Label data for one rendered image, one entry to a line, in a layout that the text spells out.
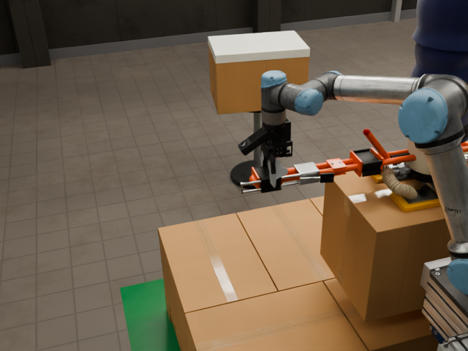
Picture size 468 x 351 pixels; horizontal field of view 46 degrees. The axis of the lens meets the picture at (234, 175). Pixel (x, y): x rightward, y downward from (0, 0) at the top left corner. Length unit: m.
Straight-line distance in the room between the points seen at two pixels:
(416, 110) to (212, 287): 1.31
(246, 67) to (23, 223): 1.80
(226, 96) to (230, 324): 1.78
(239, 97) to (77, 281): 1.51
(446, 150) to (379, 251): 0.59
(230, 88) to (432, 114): 2.37
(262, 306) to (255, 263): 0.26
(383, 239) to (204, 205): 2.15
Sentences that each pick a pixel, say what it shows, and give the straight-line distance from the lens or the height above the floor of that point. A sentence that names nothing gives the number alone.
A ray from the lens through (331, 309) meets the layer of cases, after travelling 2.28.
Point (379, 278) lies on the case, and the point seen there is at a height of 0.87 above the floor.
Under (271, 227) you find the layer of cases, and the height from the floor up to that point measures 0.54.
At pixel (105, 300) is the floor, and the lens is 3.19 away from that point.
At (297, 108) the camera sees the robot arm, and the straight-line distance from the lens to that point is 1.58.
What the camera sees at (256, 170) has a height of 1.22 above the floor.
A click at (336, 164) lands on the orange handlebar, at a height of 1.21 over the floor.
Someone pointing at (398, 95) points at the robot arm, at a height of 1.55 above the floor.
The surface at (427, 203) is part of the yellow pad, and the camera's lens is 1.96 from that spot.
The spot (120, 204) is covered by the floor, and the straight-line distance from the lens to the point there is 3.93.
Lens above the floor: 2.13
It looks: 31 degrees down
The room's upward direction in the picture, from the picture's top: 1 degrees counter-clockwise
